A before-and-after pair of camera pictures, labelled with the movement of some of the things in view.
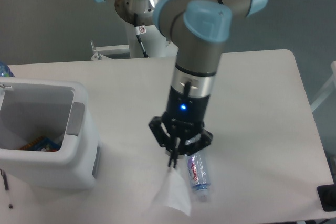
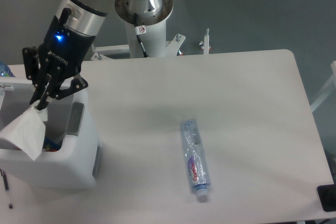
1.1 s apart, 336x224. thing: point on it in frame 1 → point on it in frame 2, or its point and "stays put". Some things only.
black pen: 4,179 stays put
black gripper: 185,115 → 64,49
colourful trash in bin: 41,144 stays put
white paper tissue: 173,191 → 27,132
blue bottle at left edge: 5,70 stays put
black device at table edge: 327,195 stays put
